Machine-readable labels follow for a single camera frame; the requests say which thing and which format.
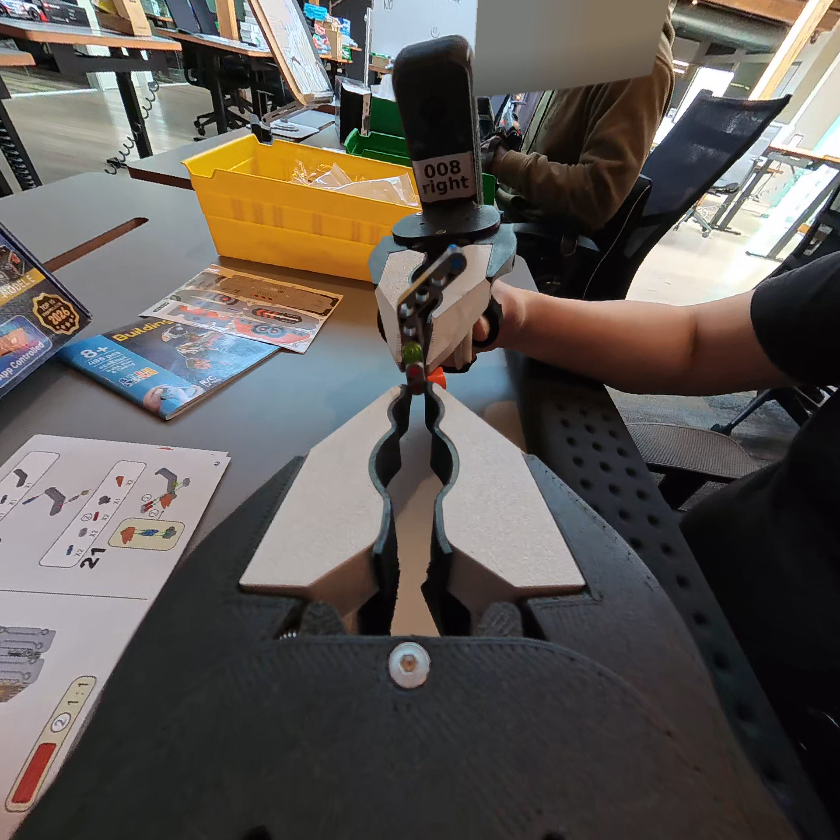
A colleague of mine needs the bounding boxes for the white frame desk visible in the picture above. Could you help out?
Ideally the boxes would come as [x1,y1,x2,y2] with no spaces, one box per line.
[712,141,840,263]

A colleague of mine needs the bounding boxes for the yellow plastic bin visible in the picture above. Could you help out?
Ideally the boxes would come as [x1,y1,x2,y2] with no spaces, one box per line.
[182,134,421,283]

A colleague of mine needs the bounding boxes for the wooden top standing desk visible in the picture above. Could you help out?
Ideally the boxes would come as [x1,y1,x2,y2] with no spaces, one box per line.
[0,16,183,194]

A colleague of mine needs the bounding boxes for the black perforated panel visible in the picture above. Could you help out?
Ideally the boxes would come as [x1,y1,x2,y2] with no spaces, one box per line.
[515,357,840,840]

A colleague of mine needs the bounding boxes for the orange grey sticker sheet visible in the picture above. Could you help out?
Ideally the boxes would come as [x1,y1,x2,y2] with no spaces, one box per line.
[140,264,343,355]

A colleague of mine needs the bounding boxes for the tilted display board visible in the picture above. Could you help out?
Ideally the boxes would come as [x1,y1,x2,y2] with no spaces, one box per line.
[248,0,337,129]

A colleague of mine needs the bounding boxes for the person's right hand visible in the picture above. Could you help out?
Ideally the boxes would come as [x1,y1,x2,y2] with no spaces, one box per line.
[474,281,536,355]

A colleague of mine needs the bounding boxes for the whiteboard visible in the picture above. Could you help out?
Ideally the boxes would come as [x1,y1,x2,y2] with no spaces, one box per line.
[367,0,479,60]

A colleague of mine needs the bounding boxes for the black box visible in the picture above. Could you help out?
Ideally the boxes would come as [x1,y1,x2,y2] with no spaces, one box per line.
[336,75,375,144]

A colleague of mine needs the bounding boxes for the brown mesh chair seat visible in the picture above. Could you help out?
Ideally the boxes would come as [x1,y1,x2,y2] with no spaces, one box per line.
[626,420,762,509]

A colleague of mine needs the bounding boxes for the blue robot kit box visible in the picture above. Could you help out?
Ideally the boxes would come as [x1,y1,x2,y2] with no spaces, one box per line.
[0,223,93,401]

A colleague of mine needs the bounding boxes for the open white instruction booklet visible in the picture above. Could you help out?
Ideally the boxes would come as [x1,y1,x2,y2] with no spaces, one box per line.
[0,433,232,837]

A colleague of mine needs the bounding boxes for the grey angled toy beam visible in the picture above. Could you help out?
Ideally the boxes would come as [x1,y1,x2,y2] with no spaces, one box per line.
[395,244,468,395]

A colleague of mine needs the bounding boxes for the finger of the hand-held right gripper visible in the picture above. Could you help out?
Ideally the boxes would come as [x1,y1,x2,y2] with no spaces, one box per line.
[423,245,494,371]
[375,251,427,370]

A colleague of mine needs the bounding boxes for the person's right forearm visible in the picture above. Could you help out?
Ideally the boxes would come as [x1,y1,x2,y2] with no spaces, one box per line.
[532,276,802,396]

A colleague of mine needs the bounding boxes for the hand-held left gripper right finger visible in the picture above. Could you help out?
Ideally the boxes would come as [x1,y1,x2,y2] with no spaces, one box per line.
[425,385,586,636]

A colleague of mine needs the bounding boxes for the clear plastic parts bags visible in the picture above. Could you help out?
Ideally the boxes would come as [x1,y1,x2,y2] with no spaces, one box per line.
[289,161,421,207]

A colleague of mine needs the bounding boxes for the green plastic bin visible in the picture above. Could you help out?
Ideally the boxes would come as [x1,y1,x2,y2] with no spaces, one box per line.
[344,92,497,198]

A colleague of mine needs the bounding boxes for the adjacent grey table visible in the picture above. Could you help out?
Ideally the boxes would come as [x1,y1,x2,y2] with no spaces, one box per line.
[128,108,342,191]

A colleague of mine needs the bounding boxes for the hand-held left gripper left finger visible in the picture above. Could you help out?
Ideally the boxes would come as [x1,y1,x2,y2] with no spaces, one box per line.
[239,386,404,636]

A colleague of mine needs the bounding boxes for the grey desk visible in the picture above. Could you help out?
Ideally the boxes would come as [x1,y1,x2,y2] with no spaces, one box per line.
[0,172,546,840]

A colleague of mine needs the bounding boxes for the blue cover instruction booklet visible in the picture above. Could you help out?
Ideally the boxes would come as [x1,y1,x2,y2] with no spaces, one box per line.
[58,317,283,421]

